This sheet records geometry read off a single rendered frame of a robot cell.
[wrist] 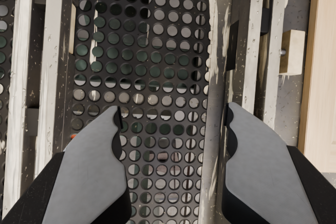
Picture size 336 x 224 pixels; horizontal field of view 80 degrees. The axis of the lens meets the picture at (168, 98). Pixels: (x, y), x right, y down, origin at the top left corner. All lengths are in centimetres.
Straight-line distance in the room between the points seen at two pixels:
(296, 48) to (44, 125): 44
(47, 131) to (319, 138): 48
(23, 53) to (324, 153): 55
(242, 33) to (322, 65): 19
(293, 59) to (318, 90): 9
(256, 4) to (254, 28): 4
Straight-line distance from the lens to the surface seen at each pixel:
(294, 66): 44
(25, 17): 35
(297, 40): 45
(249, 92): 34
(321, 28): 51
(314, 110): 49
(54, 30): 33
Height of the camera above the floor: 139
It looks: 34 degrees down
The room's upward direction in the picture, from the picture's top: 179 degrees clockwise
